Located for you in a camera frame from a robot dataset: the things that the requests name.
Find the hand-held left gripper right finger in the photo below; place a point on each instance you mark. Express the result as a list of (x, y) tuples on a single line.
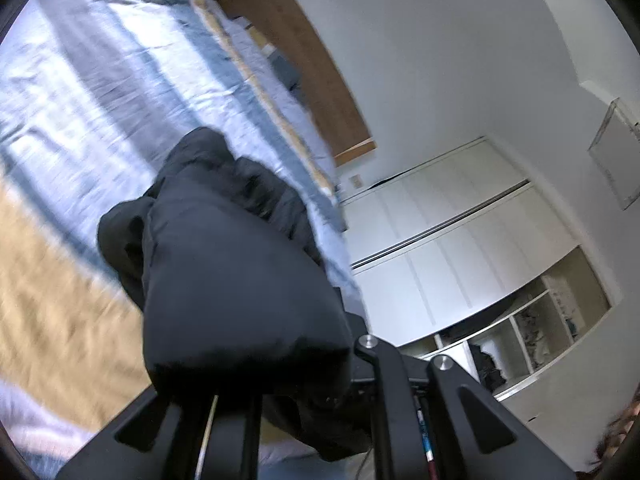
[(450, 410)]

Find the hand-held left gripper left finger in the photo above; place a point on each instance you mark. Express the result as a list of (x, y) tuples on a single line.
[(150, 435)]

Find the black puffer coat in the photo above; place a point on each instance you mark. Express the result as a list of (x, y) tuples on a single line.
[(225, 285)]

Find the dark folded clothes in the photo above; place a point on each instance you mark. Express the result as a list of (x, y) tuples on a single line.
[(487, 367)]

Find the patterned folded clothes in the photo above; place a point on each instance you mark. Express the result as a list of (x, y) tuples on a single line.
[(532, 335)]

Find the white open shelf unit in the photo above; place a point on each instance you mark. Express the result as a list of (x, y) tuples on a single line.
[(505, 327)]

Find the brown textured object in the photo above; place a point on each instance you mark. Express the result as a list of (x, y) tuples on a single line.
[(617, 435)]

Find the white wardrobe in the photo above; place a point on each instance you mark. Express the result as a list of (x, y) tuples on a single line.
[(450, 240)]

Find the striped duvet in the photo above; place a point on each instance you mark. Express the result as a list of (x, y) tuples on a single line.
[(100, 110)]

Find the wooden headboard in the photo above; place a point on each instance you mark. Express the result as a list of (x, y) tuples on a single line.
[(310, 70)]

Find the beige wall socket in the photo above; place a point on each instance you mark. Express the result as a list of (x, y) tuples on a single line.
[(356, 181)]

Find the white framed wall panel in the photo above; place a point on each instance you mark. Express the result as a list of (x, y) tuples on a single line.
[(617, 155)]

